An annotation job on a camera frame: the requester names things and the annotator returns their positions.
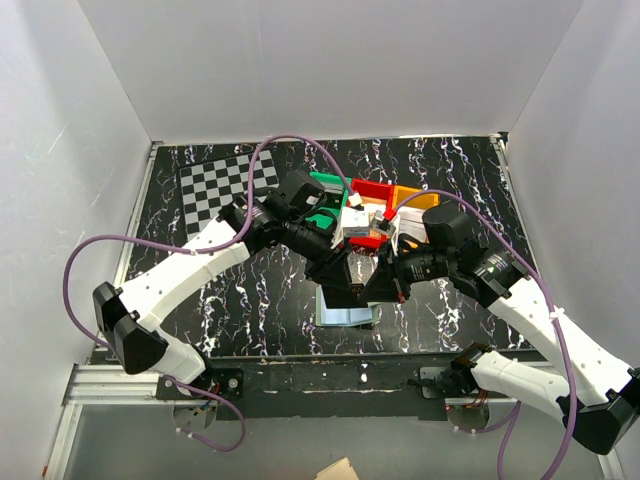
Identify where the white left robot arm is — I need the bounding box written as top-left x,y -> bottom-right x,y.
93,170 -> 368,400

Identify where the black VIP credit card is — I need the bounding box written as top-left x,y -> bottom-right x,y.
347,251 -> 378,297

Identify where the cardboard piece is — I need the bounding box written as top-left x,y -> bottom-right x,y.
315,457 -> 359,480

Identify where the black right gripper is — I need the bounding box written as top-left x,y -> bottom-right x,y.
357,239 -> 455,305

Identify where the black grey chessboard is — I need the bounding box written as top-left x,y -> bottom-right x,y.
179,154 -> 252,241

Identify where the orange white cards stack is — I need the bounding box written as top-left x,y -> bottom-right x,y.
362,202 -> 386,215

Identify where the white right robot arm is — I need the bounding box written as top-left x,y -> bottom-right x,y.
359,202 -> 639,455

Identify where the black mounting base rail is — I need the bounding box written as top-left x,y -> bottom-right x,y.
154,349 -> 506,422

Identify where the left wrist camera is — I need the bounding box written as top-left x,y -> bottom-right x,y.
332,192 -> 371,248

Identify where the green plastic bin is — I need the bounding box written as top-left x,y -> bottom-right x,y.
305,172 -> 348,233

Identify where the mint green card holder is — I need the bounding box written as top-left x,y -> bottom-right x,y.
315,287 -> 380,328

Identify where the red plastic bin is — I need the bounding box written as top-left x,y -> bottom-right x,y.
349,178 -> 394,251

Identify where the orange plastic bin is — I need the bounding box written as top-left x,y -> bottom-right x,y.
392,185 -> 441,210

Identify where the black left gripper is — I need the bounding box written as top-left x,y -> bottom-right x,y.
282,213 -> 352,291

